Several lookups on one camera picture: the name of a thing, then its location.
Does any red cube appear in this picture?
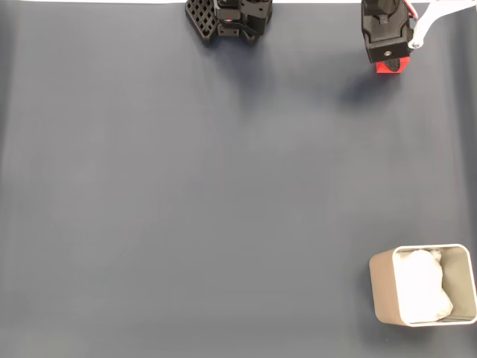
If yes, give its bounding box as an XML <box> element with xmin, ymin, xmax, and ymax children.
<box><xmin>375</xmin><ymin>55</ymin><xmax>411</xmax><ymax>75</ymax></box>

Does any beige rounded box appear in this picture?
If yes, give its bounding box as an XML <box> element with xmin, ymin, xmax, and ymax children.
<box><xmin>368</xmin><ymin>243</ymin><xmax>477</xmax><ymax>328</ymax></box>

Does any white crumpled paper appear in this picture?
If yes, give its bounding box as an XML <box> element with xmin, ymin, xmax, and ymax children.
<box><xmin>394</xmin><ymin>248</ymin><xmax>455</xmax><ymax>324</ymax></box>

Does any dark blue table mat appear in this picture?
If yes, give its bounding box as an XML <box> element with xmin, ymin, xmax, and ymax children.
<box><xmin>0</xmin><ymin>2</ymin><xmax>477</xmax><ymax>358</ymax></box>

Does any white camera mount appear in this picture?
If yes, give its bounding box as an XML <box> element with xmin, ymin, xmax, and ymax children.
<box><xmin>407</xmin><ymin>0</ymin><xmax>477</xmax><ymax>51</ymax></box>

